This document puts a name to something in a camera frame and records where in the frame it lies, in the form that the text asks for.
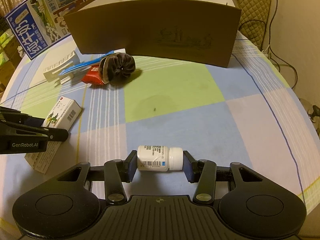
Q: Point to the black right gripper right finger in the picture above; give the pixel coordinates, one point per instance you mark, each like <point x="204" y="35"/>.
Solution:
<point x="203" y="173"/>

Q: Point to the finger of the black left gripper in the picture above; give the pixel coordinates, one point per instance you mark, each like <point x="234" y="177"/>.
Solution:
<point x="56" y="134"/>

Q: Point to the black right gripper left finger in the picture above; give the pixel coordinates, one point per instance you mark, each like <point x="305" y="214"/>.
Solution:
<point x="117" y="172"/>

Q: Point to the white medicine box green print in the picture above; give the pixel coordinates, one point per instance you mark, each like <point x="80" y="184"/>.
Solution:
<point x="58" y="122"/>

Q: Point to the white pill bottle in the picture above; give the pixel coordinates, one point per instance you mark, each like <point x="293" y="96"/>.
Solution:
<point x="159" y="158"/>

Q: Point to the dark brown sock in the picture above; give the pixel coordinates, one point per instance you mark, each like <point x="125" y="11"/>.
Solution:
<point x="116" y="66"/>

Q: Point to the white plastic comb holder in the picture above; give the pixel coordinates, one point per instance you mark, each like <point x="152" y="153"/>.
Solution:
<point x="53" y="73"/>

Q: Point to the red snack packet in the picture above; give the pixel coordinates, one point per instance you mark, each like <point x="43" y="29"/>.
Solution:
<point x="93" y="76"/>

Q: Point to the checked blue green tablecloth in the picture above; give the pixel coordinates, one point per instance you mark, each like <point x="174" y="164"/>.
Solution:
<point x="246" y="113"/>

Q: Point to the blue white toothpaste tube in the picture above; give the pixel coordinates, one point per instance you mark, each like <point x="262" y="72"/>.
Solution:
<point x="85" y="64"/>

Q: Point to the blue milk carton box left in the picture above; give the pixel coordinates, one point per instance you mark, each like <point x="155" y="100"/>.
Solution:
<point x="40" y="24"/>

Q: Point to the steel pot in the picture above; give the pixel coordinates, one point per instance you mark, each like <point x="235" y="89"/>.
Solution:
<point x="312" y="112"/>

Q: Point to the brown cardboard storage box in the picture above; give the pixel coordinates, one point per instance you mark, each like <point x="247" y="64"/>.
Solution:
<point x="202" y="31"/>

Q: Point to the beige quilted chair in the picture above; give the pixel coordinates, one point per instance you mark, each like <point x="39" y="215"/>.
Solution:
<point x="253" y="20"/>

